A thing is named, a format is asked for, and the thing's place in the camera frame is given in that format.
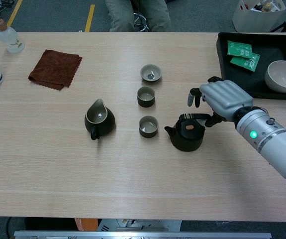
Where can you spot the orange object under table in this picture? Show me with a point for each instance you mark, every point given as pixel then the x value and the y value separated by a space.
pixel 85 224

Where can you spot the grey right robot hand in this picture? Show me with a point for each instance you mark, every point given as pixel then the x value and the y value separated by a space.
pixel 227 97

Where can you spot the frosted glass bottle cork stopper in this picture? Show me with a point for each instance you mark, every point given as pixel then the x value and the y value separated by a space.
pixel 12 41

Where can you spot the black plastic tray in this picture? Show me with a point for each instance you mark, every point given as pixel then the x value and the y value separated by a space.
pixel 277 49

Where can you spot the chrome stool base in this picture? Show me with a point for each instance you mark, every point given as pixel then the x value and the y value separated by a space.
pixel 140 22

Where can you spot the white storage bin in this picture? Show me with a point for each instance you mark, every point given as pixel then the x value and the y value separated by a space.
pixel 257 18

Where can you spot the aluminium profile rail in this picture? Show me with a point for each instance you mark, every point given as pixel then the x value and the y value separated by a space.
pixel 142 235

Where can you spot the black cast iron teapot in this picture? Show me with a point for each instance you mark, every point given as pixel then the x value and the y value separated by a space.
pixel 186 142

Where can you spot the brown folded cloth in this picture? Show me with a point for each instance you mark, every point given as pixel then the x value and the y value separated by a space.
pixel 55 68

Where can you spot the flared beige teacup blue mark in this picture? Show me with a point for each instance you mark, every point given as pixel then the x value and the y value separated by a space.
pixel 147 72

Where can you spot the dark pitcher beige interior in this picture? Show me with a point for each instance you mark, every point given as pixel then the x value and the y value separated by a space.
pixel 103 125

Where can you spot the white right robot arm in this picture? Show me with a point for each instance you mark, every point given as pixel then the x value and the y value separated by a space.
pixel 277 149

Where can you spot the dark teacup beige interior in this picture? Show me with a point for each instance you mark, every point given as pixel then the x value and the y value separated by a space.
pixel 146 100
pixel 148 132

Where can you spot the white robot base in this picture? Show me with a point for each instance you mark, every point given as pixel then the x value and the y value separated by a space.
pixel 137 225

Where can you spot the seated person khaki trousers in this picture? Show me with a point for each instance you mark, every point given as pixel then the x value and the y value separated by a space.
pixel 119 17

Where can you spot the beige ceramic bowl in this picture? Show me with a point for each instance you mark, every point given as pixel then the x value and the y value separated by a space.
pixel 284 77

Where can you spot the green tea packet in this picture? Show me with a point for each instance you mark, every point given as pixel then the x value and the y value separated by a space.
pixel 238 48
pixel 247 63

